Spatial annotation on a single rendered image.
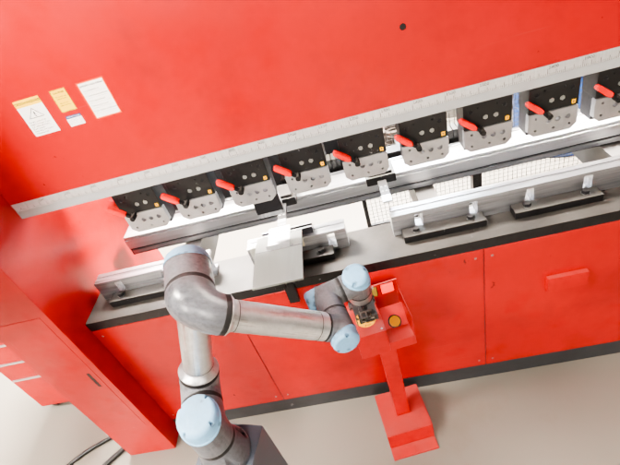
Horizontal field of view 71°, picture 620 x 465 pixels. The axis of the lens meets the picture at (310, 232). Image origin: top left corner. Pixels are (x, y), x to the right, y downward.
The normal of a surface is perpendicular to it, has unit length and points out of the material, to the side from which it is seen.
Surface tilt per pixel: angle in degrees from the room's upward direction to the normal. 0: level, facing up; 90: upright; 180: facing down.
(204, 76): 90
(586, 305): 90
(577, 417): 0
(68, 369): 90
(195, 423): 8
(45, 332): 90
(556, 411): 0
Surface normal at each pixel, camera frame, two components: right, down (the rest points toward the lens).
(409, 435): 0.16, 0.59
